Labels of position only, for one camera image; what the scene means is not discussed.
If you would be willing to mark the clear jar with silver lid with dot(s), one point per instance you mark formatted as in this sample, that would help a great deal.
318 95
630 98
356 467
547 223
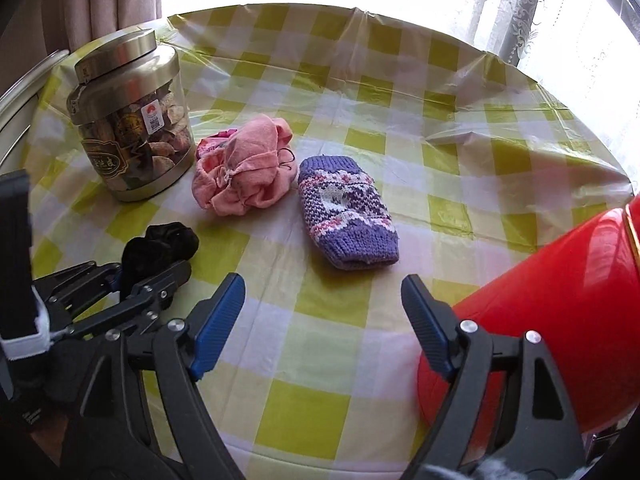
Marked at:
130 110

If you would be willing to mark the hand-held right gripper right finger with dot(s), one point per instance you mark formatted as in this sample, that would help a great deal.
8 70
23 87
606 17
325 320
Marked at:
425 325

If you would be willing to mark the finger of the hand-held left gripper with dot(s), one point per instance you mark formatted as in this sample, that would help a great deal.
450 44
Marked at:
150 287
75 285

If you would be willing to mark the red thermos flask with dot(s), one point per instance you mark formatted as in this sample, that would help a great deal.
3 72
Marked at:
550 310

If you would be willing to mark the black scrunchie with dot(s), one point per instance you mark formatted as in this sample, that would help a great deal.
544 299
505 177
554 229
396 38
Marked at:
160 245

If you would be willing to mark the pink scrunchie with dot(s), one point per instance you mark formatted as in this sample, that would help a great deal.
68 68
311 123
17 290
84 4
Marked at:
250 170

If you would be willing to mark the white cabinet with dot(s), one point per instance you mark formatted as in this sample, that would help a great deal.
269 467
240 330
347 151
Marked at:
20 105

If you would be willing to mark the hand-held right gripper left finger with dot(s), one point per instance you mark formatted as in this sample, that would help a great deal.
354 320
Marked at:
220 325

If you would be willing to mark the purple knitted sock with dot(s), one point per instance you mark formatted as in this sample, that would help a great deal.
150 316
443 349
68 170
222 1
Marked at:
345 210

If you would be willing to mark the yellow-green checked plastic tablecloth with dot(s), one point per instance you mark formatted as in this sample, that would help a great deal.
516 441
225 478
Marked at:
350 110

